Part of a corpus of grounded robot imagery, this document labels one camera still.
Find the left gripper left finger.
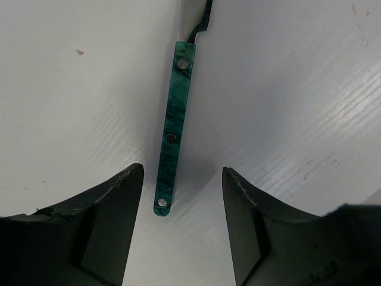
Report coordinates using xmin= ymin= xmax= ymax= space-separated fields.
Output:
xmin=1 ymin=163 xmax=144 ymax=285

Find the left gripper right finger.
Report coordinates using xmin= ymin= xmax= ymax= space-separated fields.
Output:
xmin=222 ymin=167 xmax=380 ymax=285

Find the knife with teal handle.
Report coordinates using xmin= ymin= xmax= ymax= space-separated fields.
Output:
xmin=152 ymin=0 xmax=214 ymax=218

